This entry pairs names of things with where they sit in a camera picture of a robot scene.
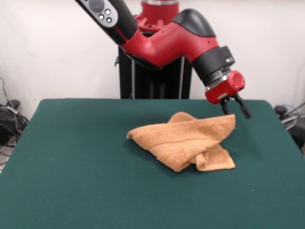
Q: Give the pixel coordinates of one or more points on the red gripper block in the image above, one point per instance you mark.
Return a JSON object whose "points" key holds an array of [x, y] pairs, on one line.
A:
{"points": [[226, 88]]}

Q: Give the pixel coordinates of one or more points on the tan terry towel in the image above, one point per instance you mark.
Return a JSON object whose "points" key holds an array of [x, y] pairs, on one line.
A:
{"points": [[181, 143]]}

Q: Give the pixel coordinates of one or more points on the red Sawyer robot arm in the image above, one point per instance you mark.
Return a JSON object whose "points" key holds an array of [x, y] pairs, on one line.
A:
{"points": [[162, 47]]}

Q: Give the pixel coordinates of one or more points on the dark green table cloth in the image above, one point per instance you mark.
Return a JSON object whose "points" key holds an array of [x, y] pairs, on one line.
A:
{"points": [[95, 167]]}

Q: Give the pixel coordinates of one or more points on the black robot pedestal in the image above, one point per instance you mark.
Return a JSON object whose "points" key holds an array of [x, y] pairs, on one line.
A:
{"points": [[155, 81]]}

